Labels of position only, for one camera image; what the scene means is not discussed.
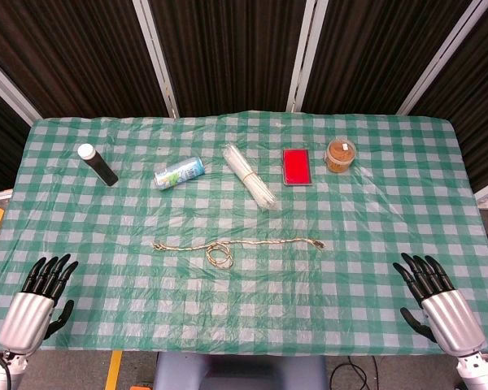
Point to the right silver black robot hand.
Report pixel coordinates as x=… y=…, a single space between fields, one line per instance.
x=449 y=315

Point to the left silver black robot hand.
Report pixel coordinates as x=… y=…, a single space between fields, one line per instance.
x=26 y=313

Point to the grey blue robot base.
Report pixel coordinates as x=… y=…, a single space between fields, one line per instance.
x=240 y=371

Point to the black bottle with white cap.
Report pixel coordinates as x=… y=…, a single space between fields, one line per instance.
x=98 y=164

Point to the clear jar of brown contents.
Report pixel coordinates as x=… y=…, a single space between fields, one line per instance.
x=341 y=156

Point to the blue green drink can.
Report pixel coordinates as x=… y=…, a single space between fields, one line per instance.
x=179 y=174

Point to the green white checkered tablecloth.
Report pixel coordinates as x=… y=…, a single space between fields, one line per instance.
x=244 y=284

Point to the red card case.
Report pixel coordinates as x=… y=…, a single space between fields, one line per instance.
x=297 y=167

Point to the bundle of clear straws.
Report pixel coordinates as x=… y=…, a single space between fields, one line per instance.
x=249 y=175

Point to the white partition frame post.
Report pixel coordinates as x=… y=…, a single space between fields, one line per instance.
x=439 y=61
x=307 y=55
x=154 y=57
x=8 y=87

